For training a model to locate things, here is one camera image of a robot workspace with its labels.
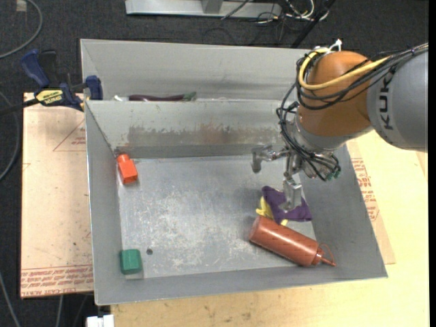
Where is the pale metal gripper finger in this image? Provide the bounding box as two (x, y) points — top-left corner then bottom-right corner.
(251, 144), (274, 174)
(281, 178), (304, 213)

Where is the purple cloth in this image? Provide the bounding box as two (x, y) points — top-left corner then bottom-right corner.
(261, 185), (313, 223)

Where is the yellow toy banana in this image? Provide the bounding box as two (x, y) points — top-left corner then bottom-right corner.
(255, 196), (289, 227)

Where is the red-brown squeeze bottle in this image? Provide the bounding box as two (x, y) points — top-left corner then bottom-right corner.
(248, 215), (337, 268)

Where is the grey metal bin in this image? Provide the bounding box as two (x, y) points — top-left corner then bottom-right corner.
(80, 38), (389, 307)

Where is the orange block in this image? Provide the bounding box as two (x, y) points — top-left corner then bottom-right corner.
(116, 153), (139, 185)

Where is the green block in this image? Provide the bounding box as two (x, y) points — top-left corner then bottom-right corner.
(119, 249), (144, 275)

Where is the brown cardboard board red print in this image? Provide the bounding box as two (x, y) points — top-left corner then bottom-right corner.
(20, 92), (397, 300)

